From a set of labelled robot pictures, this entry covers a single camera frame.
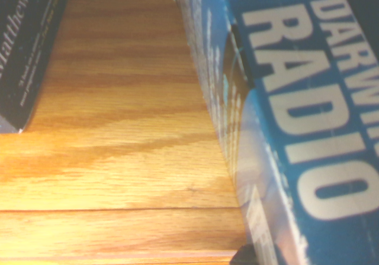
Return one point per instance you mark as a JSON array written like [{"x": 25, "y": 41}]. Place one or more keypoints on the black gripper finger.
[{"x": 245, "y": 256}]

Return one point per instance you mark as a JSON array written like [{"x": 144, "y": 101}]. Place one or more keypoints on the blue Darwin's Radio paperback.
[{"x": 296, "y": 114}]

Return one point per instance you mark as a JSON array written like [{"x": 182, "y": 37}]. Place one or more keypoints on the wooden oak bookshelf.
[{"x": 118, "y": 129}]

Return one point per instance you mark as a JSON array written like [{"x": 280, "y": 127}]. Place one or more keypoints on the dark Matthew paperback book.
[{"x": 26, "y": 46}]

